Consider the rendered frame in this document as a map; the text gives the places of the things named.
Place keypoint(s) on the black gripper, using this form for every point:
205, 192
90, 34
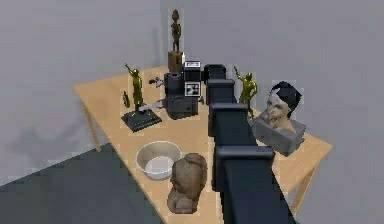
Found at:
178, 106

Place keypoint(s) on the tall brown wooden statue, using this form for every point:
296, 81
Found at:
175, 36

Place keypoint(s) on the gold figure statue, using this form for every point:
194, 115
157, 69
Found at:
247, 90

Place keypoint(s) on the brown stone bust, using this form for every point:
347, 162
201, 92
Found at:
188, 181

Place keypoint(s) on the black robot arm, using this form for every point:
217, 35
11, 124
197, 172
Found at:
246, 180

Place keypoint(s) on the gold statue on black base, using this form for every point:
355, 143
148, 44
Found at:
137, 90

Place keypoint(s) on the white mixing bowl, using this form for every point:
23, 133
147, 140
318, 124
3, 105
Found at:
156, 161

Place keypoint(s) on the light wooden table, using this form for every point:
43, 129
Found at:
186, 133

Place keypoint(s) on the black-haired bust on grey block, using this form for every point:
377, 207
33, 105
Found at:
278, 116

